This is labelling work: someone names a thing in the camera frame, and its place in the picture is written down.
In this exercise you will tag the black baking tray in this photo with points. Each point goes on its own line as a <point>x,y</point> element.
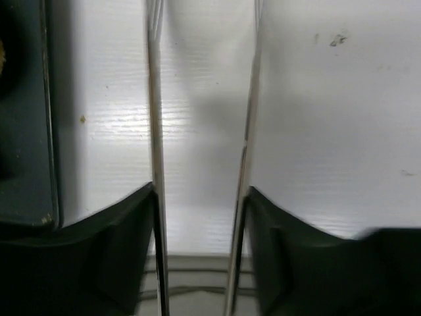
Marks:
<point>29,193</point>

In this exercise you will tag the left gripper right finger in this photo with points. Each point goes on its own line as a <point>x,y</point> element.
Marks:
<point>329,181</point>

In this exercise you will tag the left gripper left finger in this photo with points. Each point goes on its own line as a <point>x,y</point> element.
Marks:
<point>95,266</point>

